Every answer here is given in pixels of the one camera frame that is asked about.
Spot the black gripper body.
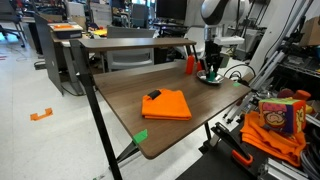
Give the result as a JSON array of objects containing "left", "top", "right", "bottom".
[{"left": 204, "top": 39, "right": 224, "bottom": 68}]

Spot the round metal plate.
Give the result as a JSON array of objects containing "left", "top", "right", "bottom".
[{"left": 195, "top": 69, "right": 225, "bottom": 85}]

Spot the orange squeeze bottle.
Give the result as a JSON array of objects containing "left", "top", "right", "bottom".
[{"left": 185, "top": 54, "right": 196, "bottom": 75}]

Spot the folded orange cloth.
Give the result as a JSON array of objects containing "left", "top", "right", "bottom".
[{"left": 141, "top": 88, "right": 193, "bottom": 121}]

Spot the dark computer monitor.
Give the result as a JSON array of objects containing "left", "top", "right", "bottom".
[{"left": 155, "top": 0, "right": 188, "bottom": 21}]

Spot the brown wooden table with shelf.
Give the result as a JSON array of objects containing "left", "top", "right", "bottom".
[{"left": 69, "top": 37, "right": 252, "bottom": 180}]

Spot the colourful plush cube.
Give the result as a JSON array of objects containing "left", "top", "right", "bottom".
[{"left": 258, "top": 97, "right": 307, "bottom": 135}]

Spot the grey chair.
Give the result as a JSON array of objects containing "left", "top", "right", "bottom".
[{"left": 106, "top": 25, "right": 156, "bottom": 72}]

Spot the crumpled orange cloth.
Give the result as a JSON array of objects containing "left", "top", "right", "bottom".
[{"left": 239, "top": 110, "right": 307, "bottom": 168}]

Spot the cardboard box on shelf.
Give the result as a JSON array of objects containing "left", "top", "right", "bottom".
[{"left": 299, "top": 16, "right": 320, "bottom": 47}]

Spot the box with orange lid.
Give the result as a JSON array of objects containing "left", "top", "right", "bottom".
[{"left": 48, "top": 21, "right": 84, "bottom": 40}]

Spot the grey partition board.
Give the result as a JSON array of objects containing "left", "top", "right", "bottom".
[{"left": 33, "top": 13, "right": 64, "bottom": 96}]

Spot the orange floor tape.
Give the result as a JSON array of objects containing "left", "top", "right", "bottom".
[{"left": 29, "top": 107, "right": 54, "bottom": 122}]

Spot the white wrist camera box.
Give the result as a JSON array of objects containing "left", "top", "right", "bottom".
[{"left": 213, "top": 35, "right": 246, "bottom": 46}]

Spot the thin black cable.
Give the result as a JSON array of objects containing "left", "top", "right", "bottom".
[{"left": 223, "top": 63, "right": 257, "bottom": 81}]

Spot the aluminium frame structure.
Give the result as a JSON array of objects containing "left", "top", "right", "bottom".
[{"left": 248, "top": 0, "right": 320, "bottom": 91}]

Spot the black clamp with orange handle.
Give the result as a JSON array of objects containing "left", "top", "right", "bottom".
[{"left": 210, "top": 121, "right": 254, "bottom": 168}]

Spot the aluminium extrusion rail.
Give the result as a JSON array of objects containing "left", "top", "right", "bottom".
[{"left": 258, "top": 157, "right": 309, "bottom": 180}]

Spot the coil of black cables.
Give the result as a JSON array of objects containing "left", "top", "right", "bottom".
[{"left": 299, "top": 128, "right": 320, "bottom": 180}]

